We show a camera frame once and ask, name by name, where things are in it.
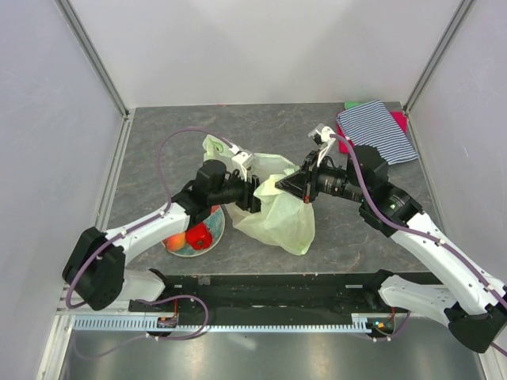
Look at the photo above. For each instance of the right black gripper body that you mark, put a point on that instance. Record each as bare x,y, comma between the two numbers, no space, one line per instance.
311,187

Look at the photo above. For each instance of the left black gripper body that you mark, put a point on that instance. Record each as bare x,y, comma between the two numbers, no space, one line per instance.
248,201

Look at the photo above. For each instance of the green avocado print plastic bag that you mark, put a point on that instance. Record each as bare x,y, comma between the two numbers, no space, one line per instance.
283,220

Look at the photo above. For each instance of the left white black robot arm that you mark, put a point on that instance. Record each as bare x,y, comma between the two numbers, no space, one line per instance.
96,270

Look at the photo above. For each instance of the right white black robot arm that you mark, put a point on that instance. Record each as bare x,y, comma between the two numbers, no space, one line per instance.
471,304

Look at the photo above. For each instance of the patterned ceramic plate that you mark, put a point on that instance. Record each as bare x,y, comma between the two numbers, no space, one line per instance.
215,223

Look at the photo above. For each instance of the red toy bell pepper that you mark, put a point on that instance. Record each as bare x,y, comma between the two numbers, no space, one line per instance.
199,237

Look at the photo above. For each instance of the red yellow toy peach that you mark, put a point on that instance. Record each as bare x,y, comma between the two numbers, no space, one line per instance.
175,242

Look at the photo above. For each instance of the blue white striped cloth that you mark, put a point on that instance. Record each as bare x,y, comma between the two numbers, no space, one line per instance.
371,124

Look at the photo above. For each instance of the green folded cloth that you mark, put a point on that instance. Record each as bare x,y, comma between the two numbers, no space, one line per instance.
351,104

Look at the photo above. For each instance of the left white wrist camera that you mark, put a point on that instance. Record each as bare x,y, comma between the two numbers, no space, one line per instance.
241,160

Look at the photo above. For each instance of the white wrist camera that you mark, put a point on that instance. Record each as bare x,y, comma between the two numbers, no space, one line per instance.
241,160
323,137

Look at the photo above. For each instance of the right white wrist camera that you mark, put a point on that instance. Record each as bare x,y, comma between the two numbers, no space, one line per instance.
323,137

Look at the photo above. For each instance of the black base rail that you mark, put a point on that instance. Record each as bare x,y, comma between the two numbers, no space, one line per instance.
332,293

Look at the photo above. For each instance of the right aluminium frame post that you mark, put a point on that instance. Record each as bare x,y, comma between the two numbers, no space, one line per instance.
451,30

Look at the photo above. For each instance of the aluminium frame post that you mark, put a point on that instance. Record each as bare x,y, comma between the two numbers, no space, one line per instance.
451,30
83,38

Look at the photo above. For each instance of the left aluminium frame post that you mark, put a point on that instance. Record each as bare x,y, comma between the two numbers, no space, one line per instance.
83,38

